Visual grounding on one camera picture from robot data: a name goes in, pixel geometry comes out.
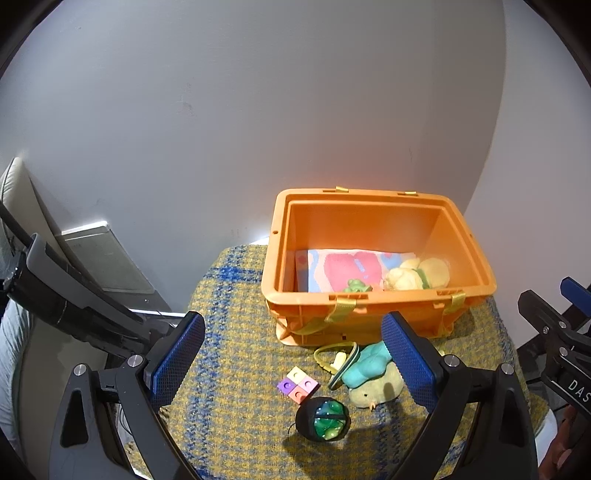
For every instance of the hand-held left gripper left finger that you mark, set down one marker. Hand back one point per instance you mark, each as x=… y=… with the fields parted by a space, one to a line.
x=179 y=357

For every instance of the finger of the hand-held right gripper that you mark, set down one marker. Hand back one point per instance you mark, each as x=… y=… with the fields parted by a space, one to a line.
x=572 y=290
x=538 y=309

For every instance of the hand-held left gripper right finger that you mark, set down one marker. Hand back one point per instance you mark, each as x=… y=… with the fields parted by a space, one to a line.
x=408 y=364

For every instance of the teal plush toy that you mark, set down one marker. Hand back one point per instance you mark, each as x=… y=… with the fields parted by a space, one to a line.
x=367 y=369

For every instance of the yellow plush chick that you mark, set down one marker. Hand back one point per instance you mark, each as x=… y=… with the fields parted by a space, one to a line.
x=369 y=394

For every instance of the black and green ball toy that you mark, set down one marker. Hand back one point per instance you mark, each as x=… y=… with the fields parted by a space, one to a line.
x=323 y=420

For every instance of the purple pink yellow block toy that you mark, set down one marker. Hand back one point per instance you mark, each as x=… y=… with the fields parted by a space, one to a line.
x=298 y=385

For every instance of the orange plastic storage bin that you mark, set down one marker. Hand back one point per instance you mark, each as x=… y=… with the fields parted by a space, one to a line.
x=360 y=221

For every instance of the person's right hand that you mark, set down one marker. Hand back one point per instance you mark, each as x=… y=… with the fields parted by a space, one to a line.
x=565 y=438

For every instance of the yellow and blue woven blanket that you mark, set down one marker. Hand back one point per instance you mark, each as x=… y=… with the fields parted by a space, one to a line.
x=240 y=323

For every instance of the pale yellow plush toy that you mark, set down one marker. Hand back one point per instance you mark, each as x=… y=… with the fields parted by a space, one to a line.
x=415 y=274

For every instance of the small green frog toy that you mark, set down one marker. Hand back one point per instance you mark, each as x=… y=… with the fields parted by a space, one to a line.
x=356 y=286

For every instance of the grey flat panel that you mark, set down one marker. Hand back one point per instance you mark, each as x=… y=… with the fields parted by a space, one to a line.
x=104 y=258

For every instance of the beige cushion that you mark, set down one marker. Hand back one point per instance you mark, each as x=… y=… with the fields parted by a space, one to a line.
x=18 y=189

